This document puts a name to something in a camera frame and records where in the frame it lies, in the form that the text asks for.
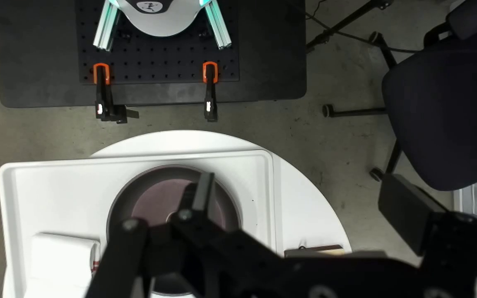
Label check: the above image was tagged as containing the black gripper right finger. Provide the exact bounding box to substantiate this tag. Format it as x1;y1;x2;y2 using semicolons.
171;173;234;231

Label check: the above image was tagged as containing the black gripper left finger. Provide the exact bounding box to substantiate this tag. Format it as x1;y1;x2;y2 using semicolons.
86;219;149;298

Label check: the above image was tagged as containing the white towel with red stripes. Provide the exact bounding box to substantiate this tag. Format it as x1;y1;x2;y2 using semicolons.
25;234;101;298

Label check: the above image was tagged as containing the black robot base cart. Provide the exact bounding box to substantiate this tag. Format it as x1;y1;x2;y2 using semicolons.
0;0;306;108

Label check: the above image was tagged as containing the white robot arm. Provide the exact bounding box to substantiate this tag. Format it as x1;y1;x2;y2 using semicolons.
91;0;232;125

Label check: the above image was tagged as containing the black frying pan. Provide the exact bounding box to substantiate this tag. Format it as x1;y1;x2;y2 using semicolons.
108;168;242;234

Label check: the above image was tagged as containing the white plastic tray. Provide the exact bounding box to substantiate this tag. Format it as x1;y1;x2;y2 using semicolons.
0;151;278;298

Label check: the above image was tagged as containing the round white table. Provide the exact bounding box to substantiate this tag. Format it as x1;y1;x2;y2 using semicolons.
98;131;351;255

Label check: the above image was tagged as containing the left orange clamp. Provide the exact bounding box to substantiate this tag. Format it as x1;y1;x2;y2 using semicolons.
91;62;128;125

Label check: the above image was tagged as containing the orange clamp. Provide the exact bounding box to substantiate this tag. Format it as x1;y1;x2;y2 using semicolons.
202;62;219;123
91;62;128;125

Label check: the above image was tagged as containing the right orange clamp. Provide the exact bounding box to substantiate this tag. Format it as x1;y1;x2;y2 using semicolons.
202;62;219;123

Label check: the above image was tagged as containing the black office chair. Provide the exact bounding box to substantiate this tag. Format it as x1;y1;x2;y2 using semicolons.
321;0;477;194

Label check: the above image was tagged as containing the tripod stand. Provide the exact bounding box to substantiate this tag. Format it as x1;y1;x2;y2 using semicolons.
305;0;394;53

